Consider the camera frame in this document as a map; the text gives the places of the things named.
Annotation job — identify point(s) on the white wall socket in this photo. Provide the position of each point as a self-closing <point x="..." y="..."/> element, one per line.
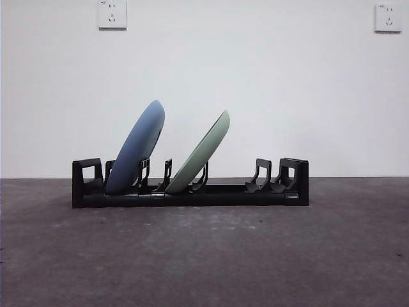
<point x="112" y="16"/>
<point x="387" y="17"/>

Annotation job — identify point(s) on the green round plate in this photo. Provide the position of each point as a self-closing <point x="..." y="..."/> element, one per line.
<point x="201" y="153"/>

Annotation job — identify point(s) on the black plastic plate rack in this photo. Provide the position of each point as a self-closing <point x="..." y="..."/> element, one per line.
<point x="239" y="198"/>

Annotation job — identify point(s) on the blue round plate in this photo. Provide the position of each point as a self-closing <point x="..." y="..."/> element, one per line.
<point x="137" y="144"/>

